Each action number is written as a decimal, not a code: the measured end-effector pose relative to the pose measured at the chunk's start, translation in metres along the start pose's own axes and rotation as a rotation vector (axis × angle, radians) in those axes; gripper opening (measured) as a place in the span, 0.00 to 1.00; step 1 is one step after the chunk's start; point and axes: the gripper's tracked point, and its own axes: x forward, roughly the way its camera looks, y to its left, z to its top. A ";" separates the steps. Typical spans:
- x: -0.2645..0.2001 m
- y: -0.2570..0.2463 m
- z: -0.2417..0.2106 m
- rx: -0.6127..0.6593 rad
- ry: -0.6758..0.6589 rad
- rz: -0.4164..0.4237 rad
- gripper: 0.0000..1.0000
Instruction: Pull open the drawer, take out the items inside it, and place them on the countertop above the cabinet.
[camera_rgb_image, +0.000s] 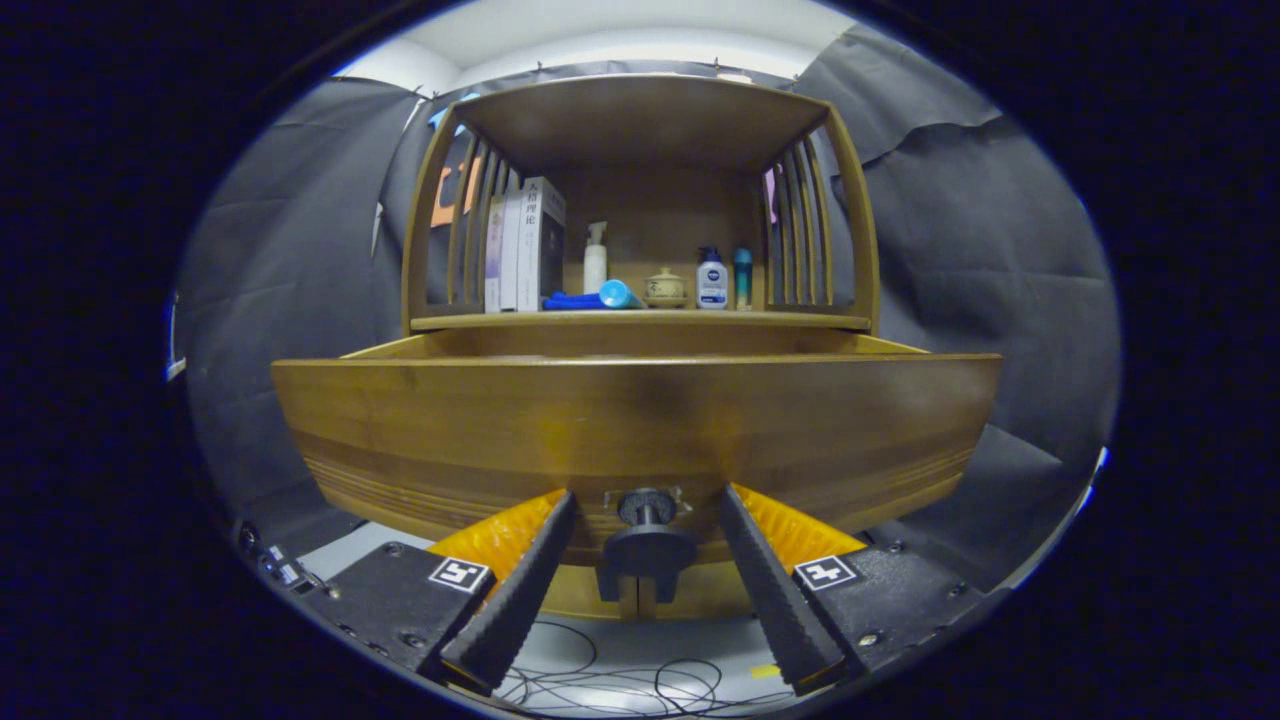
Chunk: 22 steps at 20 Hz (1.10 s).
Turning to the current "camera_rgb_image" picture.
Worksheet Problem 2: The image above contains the wooden cabinet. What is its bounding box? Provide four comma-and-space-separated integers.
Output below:
400, 72, 881, 621

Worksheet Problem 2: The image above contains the black backdrop cloth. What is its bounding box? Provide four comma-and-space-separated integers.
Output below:
170, 25, 1121, 601

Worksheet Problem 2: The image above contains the thin white book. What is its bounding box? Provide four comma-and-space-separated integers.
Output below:
499, 188, 522, 313

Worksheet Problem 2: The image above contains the wooden drawer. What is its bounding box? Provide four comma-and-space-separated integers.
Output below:
270, 330, 1004, 569

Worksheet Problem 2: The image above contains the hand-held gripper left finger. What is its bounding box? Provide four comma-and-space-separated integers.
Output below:
300, 488, 579, 696

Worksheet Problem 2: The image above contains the white lotion bottle blue cap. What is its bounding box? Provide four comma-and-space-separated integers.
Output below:
697, 246, 728, 310

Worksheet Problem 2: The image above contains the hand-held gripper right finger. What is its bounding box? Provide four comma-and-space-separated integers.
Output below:
718, 482, 991, 696

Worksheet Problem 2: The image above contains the black power strip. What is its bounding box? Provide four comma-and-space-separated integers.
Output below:
235, 520, 331, 596

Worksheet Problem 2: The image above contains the ceramic lidded teacup with saucer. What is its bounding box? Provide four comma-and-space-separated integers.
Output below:
643, 267, 689, 309

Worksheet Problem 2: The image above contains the wooden cabinet door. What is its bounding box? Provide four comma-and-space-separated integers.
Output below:
640, 565, 756, 621
545, 565, 641, 621

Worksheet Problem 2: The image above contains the grey portrait cover book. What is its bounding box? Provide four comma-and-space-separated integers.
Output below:
517, 176, 567, 312

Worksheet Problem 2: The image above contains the white pump bottle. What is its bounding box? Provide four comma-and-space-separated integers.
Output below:
583, 221, 608, 295

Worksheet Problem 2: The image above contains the purple spine book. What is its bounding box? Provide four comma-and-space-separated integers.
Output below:
484, 195, 504, 314

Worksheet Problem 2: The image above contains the wooden countertop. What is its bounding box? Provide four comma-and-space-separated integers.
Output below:
410, 308, 873, 333

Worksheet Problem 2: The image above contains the black cable bundle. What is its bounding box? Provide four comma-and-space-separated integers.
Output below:
495, 620, 801, 719

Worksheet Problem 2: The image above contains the black drawer knob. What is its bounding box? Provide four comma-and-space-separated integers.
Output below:
600, 487, 699, 578

